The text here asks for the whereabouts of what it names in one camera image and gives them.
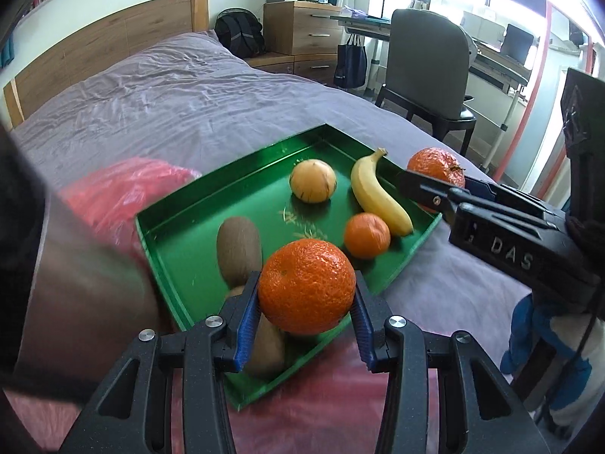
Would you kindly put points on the brown fuzzy kiwi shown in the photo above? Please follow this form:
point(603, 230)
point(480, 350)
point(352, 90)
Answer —
point(238, 250)
point(267, 350)

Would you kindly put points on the white desk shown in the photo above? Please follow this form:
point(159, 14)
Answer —
point(491, 56)

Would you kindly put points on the green metal tray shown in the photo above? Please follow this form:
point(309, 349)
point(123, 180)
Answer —
point(198, 227)

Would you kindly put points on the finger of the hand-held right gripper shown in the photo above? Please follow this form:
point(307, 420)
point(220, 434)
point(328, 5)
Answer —
point(425, 191)
point(491, 189)

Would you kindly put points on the grey office chair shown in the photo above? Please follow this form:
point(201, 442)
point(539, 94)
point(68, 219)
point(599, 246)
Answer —
point(425, 61)

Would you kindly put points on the wooden drawer cabinet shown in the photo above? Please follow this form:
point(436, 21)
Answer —
point(302, 28)

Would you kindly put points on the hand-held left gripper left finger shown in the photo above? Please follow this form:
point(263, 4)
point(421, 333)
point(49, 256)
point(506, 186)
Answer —
point(246, 333)

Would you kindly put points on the pink curved hoop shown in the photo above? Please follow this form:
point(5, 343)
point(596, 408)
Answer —
point(534, 94)

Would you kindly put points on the pink plastic sheet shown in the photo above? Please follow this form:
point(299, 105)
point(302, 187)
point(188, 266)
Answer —
point(132, 189)

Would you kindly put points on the wooden headboard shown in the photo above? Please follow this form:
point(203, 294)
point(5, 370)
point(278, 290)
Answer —
point(94, 33)

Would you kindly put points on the dark blue tote bag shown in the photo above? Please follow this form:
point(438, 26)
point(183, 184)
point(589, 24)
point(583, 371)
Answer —
point(350, 64)

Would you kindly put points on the pale yellow round fruit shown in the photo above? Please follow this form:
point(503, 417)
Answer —
point(313, 180)

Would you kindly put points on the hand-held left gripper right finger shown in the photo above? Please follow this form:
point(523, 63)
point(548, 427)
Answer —
point(364, 333)

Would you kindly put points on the black laptop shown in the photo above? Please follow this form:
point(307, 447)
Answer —
point(516, 43)

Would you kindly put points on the yellow banana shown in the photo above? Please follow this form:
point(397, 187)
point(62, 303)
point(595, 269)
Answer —
point(378, 194)

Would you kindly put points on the large orange mandarin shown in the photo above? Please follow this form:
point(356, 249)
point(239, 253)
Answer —
point(307, 286)

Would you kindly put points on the grey bedspread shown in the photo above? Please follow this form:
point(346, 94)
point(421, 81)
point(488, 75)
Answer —
point(189, 90)

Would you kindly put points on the small orange mandarin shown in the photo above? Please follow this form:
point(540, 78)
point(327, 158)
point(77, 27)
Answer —
point(367, 235)
point(437, 163)

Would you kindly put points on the black backpack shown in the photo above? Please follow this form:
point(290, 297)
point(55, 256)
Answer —
point(238, 33)

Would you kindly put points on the low wooden nightstand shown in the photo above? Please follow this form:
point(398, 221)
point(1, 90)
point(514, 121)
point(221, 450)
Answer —
point(302, 67)

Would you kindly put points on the blue and white cloth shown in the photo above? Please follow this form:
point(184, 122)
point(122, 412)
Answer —
point(534, 335)

